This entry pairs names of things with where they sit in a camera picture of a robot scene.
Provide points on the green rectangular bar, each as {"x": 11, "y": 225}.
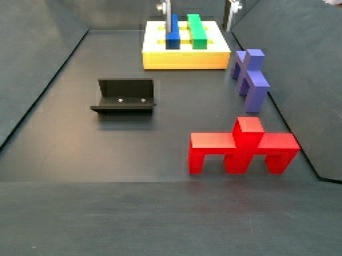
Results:
{"x": 197, "y": 32}

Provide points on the purple three-legged block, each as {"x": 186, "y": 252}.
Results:
{"x": 253, "y": 85}

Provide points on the black angle bracket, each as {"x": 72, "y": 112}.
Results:
{"x": 126, "y": 95}

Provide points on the yellow slotted board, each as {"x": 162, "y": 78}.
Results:
{"x": 185, "y": 58}

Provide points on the blue rectangular bar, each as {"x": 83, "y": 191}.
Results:
{"x": 172, "y": 36}

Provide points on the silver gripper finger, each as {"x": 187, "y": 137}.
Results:
{"x": 235, "y": 6}
{"x": 164, "y": 8}

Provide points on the red three-legged block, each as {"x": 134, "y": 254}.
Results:
{"x": 247, "y": 141}

